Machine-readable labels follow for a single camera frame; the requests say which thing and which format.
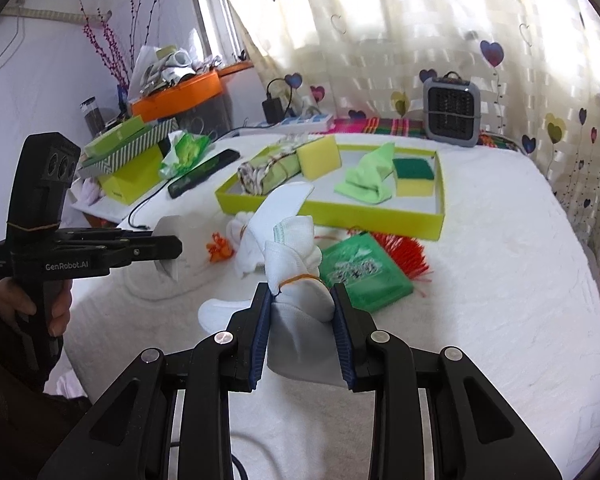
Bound lime green tray box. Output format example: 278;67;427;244
215;142;448;241

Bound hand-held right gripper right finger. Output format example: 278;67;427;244
330;284;563;480

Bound heart print curtain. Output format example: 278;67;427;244
205;0;600;276

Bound black charging cable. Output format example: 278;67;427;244
127;120;261;231

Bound floral green cloth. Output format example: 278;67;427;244
236;142;303;196

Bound white power strip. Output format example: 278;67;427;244
272;112;335;135

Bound green striped gift box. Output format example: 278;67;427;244
77;115;181;181

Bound white sock bundle brown band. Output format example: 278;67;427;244
227;210;271;278

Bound pale pink cloth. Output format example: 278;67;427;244
70;180;106;206

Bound crumpled green white plastic bag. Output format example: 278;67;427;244
159;130;216;181

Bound grey fan heater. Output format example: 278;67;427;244
422;72;481;148

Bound black power adapter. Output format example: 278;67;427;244
262;97;286;122

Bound green plastic packet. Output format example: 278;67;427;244
317;232;415;313

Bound lime green cardboard box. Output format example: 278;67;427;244
82;140;168;206

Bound plaid blanket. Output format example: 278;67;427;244
325;116;523;153

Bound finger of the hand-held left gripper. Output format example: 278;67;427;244
57;227;153;250
107;235;183;267

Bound yellow green scouring sponge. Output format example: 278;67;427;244
391;156;437;198
297;135;343;180

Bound orange box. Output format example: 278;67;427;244
130;70;225;123

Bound orange windowsill board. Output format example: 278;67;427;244
217;60;255;78

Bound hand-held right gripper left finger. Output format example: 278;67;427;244
37;282;273;480

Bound dark jar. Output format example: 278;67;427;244
79;97;106;136

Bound orange ribbon bow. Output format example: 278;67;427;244
206;231;236;263

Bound red berry branches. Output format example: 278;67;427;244
77;0;161;101

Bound pile of white packets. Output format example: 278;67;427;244
127;45;226;98

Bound black smartphone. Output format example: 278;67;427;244
167;149;241;199

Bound light green cloth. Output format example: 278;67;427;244
334;141;397;206

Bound person's left hand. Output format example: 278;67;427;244
0;279;73;336

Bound white sock bundle orange band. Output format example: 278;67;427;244
198;182;353;388

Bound white wire hanger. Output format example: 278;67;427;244
0;10;28;72

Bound person's left forearm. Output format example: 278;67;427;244
0;280;91;480

